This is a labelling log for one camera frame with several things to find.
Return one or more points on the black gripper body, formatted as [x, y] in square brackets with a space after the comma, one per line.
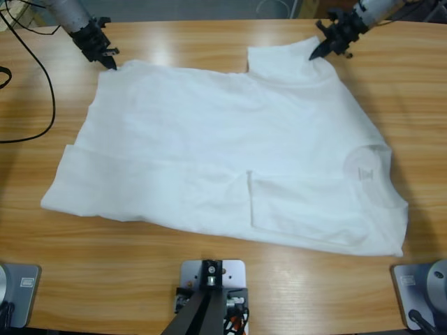
[349, 31]
[91, 42]

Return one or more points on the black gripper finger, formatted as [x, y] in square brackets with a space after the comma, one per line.
[109, 63]
[111, 51]
[321, 50]
[323, 27]

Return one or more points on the white t-shirt with black print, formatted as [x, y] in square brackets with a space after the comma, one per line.
[209, 139]

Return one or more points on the brown cardboard box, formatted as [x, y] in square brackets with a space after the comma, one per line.
[314, 8]

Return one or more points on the light cardboard box stack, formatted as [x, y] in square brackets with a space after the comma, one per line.
[21, 10]

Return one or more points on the white mounting block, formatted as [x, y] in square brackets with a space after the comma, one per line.
[234, 272]

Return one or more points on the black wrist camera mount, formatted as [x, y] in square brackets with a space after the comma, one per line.
[336, 14]
[103, 21]

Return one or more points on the grey metal frame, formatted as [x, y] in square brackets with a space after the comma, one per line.
[429, 14]

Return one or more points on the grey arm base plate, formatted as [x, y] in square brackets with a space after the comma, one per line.
[24, 300]
[406, 289]

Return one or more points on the black bracket with silver fittings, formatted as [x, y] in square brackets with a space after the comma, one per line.
[241, 291]

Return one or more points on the dark post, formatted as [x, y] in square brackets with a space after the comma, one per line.
[199, 314]

